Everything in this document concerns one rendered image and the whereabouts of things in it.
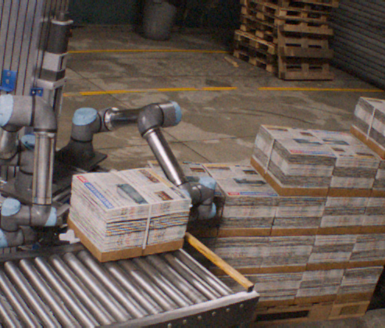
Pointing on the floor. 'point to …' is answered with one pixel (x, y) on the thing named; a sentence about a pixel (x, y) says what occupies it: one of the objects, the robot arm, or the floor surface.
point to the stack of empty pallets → (265, 33)
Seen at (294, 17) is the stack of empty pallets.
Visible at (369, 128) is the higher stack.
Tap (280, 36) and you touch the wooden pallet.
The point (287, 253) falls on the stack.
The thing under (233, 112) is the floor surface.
